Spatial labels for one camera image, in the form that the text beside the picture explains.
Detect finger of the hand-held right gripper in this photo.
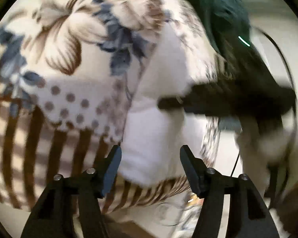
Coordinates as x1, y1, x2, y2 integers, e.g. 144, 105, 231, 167
158, 95, 192, 111

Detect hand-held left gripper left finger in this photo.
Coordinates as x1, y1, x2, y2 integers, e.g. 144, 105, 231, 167
20, 145, 122, 238

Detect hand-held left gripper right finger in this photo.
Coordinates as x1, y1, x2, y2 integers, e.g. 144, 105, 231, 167
180, 144, 280, 238

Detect white pants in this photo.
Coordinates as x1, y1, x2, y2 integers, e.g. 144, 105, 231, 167
119, 25, 221, 187

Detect person's right forearm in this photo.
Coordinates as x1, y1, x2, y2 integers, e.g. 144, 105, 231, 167
235, 118, 298, 169

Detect teal plush blanket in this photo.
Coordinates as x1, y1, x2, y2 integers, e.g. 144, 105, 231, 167
174, 0, 251, 55

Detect floral bedspread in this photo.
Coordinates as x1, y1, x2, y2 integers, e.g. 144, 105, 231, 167
0, 0, 226, 215

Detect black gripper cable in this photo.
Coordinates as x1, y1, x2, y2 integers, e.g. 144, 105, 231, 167
230, 27, 296, 176

